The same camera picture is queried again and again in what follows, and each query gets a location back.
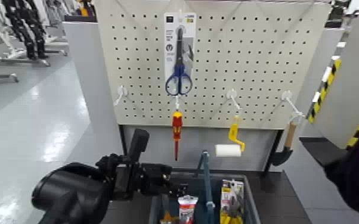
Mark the grey partition with hazard tape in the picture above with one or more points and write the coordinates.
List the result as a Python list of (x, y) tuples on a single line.
[(355, 78)]

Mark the yellow grey hand tool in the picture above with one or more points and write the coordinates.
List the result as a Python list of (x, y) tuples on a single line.
[(167, 215)]

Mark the white pegboard hook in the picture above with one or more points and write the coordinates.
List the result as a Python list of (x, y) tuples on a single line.
[(287, 95), (121, 92), (177, 101), (232, 94)]

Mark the grey metal base frame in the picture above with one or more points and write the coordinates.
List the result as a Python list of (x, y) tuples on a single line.
[(19, 60)]

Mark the grey partition panel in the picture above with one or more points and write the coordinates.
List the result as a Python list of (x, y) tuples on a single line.
[(95, 103)]

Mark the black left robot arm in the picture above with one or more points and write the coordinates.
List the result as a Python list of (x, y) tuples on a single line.
[(73, 194)]

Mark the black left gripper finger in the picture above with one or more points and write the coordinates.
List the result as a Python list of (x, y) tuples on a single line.
[(184, 189), (173, 190)]

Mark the yellow packaged pliers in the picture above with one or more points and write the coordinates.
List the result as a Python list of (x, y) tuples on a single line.
[(232, 200)]

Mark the black robot on stand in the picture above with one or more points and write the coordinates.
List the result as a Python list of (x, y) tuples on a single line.
[(26, 28)]

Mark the red white glue tube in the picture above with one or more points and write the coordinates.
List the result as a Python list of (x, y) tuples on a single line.
[(187, 208)]

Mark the cream perforated pegboard panel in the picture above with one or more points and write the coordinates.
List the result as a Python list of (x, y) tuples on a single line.
[(245, 62)]

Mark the grey plastic crate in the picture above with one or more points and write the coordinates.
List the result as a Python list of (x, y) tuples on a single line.
[(251, 203)]

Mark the grey pegboard lower panel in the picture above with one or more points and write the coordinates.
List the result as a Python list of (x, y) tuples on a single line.
[(198, 140)]

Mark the red yellow screwdriver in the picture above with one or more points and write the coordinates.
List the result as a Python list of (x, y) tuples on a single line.
[(177, 125)]

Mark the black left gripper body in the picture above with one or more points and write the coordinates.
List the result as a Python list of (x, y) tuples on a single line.
[(154, 178)]

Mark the black pegboard stand leg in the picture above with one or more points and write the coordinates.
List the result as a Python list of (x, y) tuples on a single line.
[(273, 150), (123, 140)]

